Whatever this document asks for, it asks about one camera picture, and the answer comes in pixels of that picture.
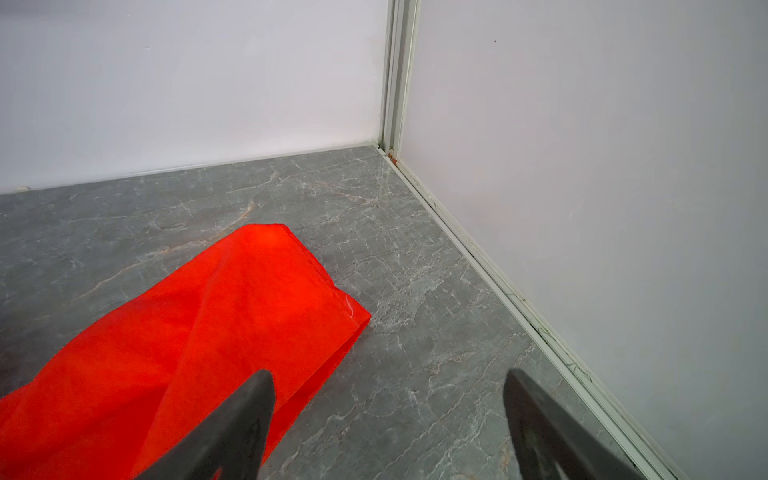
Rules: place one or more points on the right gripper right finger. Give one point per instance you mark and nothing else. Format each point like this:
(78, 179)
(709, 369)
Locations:
(548, 442)

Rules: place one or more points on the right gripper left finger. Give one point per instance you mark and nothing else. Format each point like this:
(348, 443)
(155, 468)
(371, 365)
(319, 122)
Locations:
(229, 443)

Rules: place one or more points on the rainbow red kids jacket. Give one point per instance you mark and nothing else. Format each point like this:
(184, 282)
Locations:
(129, 387)

